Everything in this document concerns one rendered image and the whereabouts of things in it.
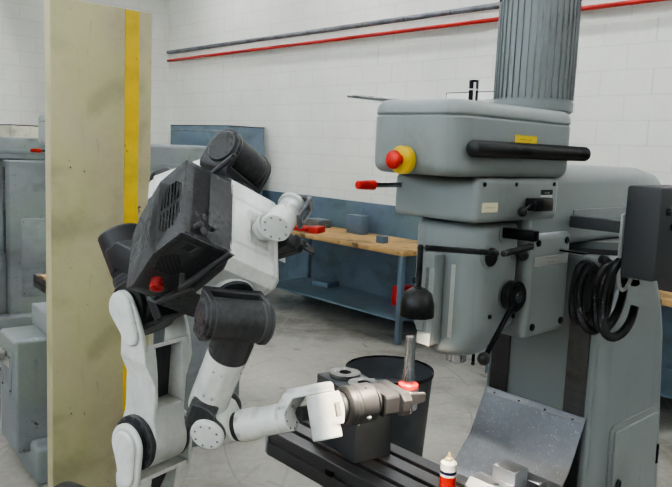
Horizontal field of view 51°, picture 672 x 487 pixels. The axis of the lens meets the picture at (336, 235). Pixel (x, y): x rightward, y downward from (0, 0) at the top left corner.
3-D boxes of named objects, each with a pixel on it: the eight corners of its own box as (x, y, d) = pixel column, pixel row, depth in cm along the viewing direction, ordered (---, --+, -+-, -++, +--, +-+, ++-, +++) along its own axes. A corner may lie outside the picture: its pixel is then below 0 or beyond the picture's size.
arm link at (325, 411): (360, 381, 155) (315, 388, 149) (369, 431, 153) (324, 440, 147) (335, 388, 165) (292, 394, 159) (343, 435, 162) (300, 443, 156)
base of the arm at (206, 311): (194, 357, 144) (211, 316, 138) (184, 313, 153) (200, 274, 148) (262, 360, 151) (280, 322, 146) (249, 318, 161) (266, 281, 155)
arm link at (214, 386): (170, 434, 157) (198, 360, 147) (192, 398, 169) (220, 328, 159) (216, 456, 157) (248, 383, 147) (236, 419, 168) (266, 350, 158)
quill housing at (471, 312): (468, 365, 157) (478, 223, 154) (400, 344, 173) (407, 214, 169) (516, 351, 170) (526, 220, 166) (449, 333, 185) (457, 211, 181)
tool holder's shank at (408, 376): (414, 381, 167) (417, 335, 165) (415, 385, 164) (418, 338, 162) (401, 380, 167) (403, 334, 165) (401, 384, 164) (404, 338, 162)
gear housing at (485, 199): (475, 224, 150) (478, 177, 149) (391, 213, 168) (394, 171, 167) (558, 219, 172) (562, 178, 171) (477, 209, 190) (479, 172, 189)
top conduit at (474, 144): (478, 157, 141) (479, 139, 140) (461, 156, 144) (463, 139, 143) (590, 161, 171) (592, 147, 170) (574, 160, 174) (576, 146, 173)
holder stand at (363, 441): (353, 464, 190) (357, 392, 188) (314, 434, 209) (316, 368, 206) (390, 455, 196) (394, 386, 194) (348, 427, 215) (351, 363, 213)
